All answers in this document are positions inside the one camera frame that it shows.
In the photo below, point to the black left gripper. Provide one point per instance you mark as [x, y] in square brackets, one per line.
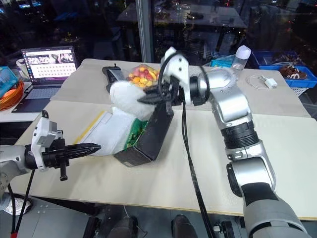
[54, 155]

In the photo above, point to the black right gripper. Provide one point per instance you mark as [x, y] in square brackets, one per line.
[173, 93]

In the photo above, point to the white fluffy shoe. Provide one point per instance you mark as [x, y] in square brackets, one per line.
[128, 99]

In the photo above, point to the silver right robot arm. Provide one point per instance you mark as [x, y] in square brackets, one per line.
[230, 99]

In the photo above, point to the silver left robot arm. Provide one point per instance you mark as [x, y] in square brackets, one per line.
[12, 156]

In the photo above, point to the black shoebox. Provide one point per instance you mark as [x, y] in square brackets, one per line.
[153, 134]

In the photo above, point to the open laptop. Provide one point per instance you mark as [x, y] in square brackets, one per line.
[49, 72]

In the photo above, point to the bag of colourful candy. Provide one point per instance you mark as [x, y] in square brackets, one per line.
[143, 74]

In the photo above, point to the white wrapping paper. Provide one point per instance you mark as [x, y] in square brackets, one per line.
[114, 134]

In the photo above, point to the grey window pillar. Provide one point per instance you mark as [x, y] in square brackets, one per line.
[144, 29]

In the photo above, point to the light blue packet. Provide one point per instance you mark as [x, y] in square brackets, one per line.
[223, 62]

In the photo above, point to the white sneaker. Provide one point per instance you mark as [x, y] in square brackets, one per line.
[15, 204]

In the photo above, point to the dark rounded shape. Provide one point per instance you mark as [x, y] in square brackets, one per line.
[183, 226]
[126, 226]

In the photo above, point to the clear bottle with white cap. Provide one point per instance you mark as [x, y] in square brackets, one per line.
[241, 58]

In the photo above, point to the teal box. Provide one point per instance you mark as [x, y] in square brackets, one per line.
[7, 79]

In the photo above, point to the brown item with white print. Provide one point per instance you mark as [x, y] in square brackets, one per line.
[293, 72]

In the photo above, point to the blue plastic bin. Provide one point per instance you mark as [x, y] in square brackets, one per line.
[304, 79]

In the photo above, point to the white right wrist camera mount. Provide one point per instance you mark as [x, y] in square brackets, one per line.
[178, 67]

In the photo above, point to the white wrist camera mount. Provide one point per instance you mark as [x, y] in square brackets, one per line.
[43, 135]
[178, 67]

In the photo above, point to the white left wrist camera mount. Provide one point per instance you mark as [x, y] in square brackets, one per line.
[43, 135]

